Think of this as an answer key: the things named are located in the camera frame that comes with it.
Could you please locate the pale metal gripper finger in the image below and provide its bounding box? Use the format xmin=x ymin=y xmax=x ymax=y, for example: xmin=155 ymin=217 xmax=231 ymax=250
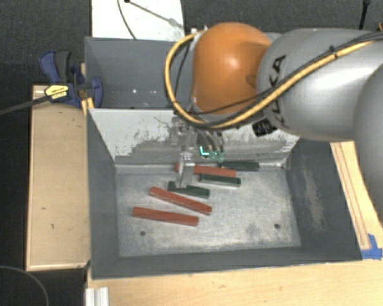
xmin=177 ymin=153 xmax=196 ymax=187

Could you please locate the dark green flat block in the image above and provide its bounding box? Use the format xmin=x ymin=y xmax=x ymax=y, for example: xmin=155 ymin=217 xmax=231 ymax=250
xmin=218 ymin=159 xmax=260 ymax=173
xmin=167 ymin=180 xmax=211 ymax=200
xmin=198 ymin=173 xmax=243 ymax=188

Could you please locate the red-brown flat block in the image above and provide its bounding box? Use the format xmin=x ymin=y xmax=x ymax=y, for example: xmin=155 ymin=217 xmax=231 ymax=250
xmin=148 ymin=186 xmax=213 ymax=217
xmin=131 ymin=206 xmax=200 ymax=228
xmin=174 ymin=162 xmax=237 ymax=179

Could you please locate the grey metal bin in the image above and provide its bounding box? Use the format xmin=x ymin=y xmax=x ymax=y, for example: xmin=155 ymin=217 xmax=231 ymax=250
xmin=84 ymin=36 xmax=363 ymax=280

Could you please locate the pale wood flat board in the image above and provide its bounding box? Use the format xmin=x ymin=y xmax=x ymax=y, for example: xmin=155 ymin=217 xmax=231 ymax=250
xmin=25 ymin=84 xmax=92 ymax=272

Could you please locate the black cylinder on white bracket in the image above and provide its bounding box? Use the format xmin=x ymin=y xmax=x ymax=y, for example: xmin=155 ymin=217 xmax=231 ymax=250
xmin=251 ymin=117 xmax=279 ymax=138

